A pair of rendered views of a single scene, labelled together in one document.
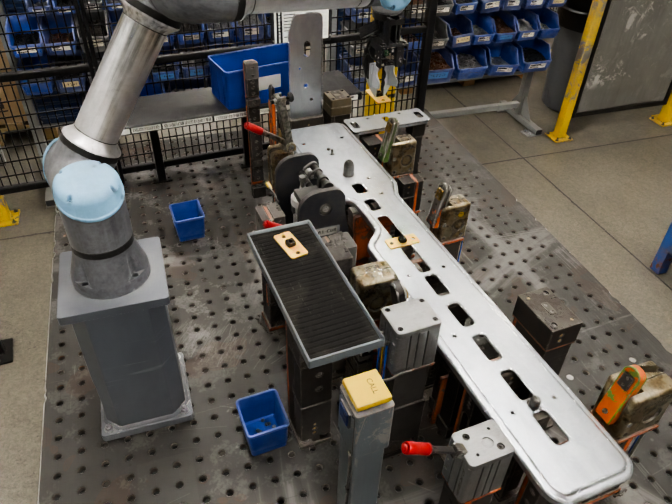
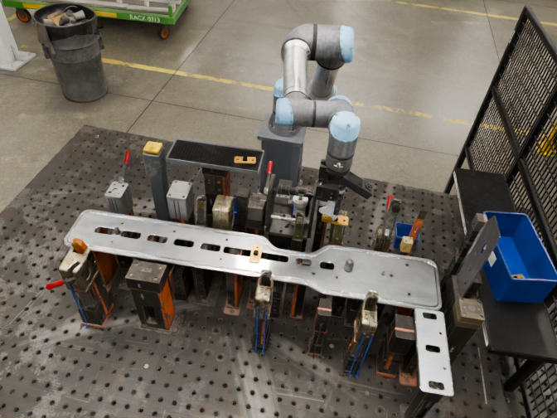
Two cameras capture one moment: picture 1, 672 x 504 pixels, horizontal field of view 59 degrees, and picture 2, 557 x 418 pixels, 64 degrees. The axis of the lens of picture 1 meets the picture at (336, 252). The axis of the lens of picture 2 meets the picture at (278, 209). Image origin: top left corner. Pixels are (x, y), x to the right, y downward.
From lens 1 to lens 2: 2.06 m
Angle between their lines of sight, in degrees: 80
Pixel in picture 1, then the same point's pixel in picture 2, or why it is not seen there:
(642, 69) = not seen: outside the picture
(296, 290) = (215, 150)
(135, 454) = (252, 181)
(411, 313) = (180, 189)
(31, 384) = not seen: hidden behind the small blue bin
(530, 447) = (105, 217)
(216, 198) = (441, 270)
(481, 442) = (117, 189)
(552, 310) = (143, 270)
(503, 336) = (155, 249)
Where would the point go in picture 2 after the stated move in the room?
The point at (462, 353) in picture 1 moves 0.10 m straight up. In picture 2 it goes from (162, 227) to (159, 209)
